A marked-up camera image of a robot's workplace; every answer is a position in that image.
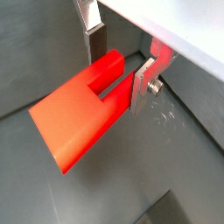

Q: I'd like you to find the red slotted square-circle object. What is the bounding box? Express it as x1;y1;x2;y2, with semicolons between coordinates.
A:
29;50;132;173

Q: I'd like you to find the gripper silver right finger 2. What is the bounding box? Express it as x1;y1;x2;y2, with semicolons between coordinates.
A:
129;37;177;115

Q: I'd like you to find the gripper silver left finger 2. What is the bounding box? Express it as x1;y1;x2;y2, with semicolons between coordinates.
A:
73;0;107;64

